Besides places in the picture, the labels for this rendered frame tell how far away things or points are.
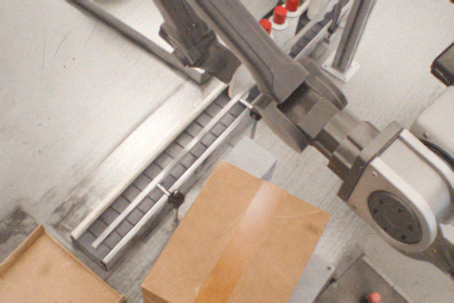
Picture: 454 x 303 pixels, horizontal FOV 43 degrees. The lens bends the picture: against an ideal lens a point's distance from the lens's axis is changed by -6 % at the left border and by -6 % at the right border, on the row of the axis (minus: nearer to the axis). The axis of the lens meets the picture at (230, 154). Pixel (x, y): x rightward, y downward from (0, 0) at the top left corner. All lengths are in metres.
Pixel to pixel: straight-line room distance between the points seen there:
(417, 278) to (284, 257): 1.39
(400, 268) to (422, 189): 1.66
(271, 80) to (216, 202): 0.38
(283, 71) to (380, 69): 0.98
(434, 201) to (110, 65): 1.11
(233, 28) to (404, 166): 0.28
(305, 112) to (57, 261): 0.77
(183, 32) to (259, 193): 0.33
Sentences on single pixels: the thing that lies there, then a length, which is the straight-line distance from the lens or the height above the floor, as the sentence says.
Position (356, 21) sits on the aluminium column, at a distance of 1.59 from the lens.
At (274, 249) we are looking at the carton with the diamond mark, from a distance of 1.10.
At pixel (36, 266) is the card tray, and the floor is 0.83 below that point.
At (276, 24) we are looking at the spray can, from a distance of 1.50.
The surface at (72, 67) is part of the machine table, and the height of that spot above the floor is 0.83.
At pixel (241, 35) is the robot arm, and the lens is 0.79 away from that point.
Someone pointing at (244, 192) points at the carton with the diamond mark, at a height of 1.12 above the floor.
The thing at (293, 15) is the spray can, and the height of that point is 1.04.
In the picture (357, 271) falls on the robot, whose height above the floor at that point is 0.24.
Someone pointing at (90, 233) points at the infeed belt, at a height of 0.88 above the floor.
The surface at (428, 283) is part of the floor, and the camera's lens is 2.45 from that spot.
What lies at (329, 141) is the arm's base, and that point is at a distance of 0.81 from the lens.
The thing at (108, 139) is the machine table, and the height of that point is 0.83.
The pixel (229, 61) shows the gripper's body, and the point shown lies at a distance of 1.28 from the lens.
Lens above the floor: 2.13
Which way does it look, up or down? 59 degrees down
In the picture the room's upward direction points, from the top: 10 degrees clockwise
